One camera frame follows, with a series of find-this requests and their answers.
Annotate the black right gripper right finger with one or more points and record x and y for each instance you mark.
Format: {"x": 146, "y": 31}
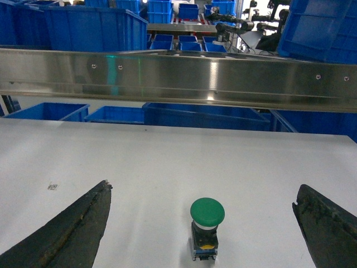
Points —
{"x": 328, "y": 229}

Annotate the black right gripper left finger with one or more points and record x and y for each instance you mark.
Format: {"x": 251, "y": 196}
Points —
{"x": 71, "y": 239}

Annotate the green mushroom push button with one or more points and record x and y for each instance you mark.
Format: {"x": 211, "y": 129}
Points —
{"x": 207, "y": 214}

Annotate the blue bin lower left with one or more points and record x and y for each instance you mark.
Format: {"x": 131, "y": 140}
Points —
{"x": 53, "y": 112}

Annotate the blue bin lower middle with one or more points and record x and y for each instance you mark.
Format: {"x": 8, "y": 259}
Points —
{"x": 118, "y": 115}

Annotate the large blue bin lower centre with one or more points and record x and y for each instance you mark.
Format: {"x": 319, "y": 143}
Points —
{"x": 204, "y": 116}

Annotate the large blue bin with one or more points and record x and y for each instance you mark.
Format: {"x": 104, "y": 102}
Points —
{"x": 204, "y": 116}
{"x": 49, "y": 25}

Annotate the tilted blue crate upper right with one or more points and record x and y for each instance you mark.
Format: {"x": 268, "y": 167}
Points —
{"x": 320, "y": 31}

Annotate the large blue bin upper left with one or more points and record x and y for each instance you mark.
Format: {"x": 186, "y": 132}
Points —
{"x": 49, "y": 25}

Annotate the stainless steel shelf rail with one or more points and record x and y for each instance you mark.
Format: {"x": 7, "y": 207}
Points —
{"x": 242, "y": 80}

